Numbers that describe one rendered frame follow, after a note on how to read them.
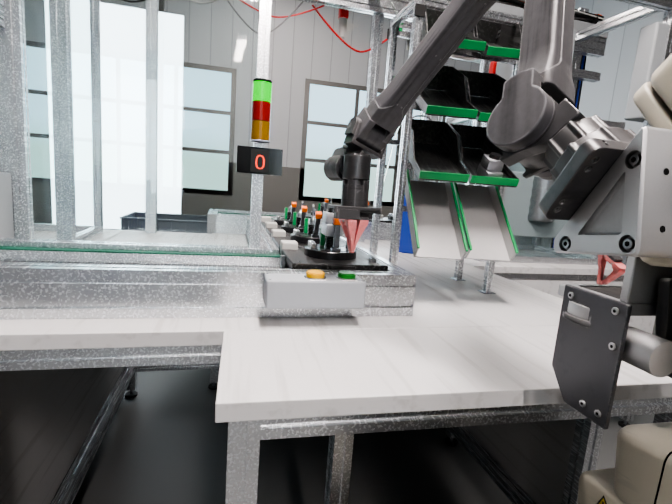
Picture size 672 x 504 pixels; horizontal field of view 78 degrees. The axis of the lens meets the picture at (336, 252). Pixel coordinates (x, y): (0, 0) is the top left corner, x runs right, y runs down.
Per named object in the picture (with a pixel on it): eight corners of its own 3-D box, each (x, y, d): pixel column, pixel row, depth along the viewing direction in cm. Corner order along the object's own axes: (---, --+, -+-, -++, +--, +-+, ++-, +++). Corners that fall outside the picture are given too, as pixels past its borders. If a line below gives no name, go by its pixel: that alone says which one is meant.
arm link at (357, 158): (353, 148, 82) (377, 151, 84) (336, 150, 88) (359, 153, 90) (350, 184, 83) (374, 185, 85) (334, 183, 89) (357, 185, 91)
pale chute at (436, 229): (462, 260, 109) (468, 250, 105) (413, 257, 107) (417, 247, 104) (445, 183, 125) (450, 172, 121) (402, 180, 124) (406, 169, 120)
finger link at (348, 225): (336, 250, 91) (338, 207, 90) (366, 251, 93) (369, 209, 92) (345, 255, 85) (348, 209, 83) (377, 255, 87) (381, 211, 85)
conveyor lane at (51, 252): (384, 308, 104) (388, 269, 103) (-10, 309, 82) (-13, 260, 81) (351, 280, 131) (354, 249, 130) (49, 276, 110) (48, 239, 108)
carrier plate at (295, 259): (387, 273, 103) (388, 265, 102) (291, 271, 96) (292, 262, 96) (358, 255, 125) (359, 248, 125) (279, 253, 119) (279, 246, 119)
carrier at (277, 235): (357, 254, 127) (360, 214, 125) (278, 252, 121) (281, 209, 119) (337, 242, 150) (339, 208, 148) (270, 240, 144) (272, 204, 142)
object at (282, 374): (722, 395, 76) (725, 380, 76) (214, 423, 55) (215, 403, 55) (496, 292, 143) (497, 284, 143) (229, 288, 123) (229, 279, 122)
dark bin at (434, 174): (467, 183, 107) (475, 156, 103) (418, 179, 106) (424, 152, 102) (440, 145, 130) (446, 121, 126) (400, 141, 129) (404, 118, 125)
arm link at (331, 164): (359, 114, 82) (390, 134, 87) (331, 121, 92) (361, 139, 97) (338, 170, 82) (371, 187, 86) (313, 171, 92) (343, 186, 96)
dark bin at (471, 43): (484, 52, 102) (493, 18, 98) (432, 47, 101) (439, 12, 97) (453, 37, 125) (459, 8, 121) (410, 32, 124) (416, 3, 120)
